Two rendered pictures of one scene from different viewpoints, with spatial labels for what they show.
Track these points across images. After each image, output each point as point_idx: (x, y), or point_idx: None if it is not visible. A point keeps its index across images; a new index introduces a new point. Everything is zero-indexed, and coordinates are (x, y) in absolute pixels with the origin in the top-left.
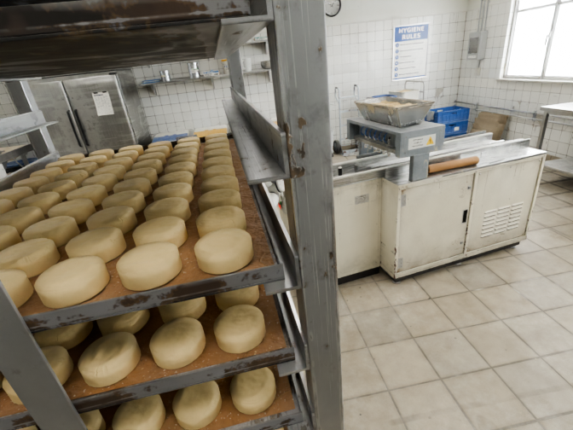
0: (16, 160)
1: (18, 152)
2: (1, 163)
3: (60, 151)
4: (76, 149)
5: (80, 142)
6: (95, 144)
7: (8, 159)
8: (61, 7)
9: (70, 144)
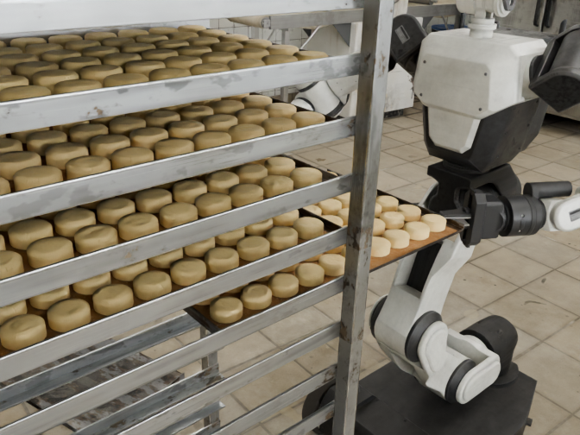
0: (444, 21)
1: (454, 9)
2: (424, 17)
3: (504, 24)
4: (526, 28)
5: (539, 17)
6: (557, 28)
7: (435, 15)
8: None
9: (522, 17)
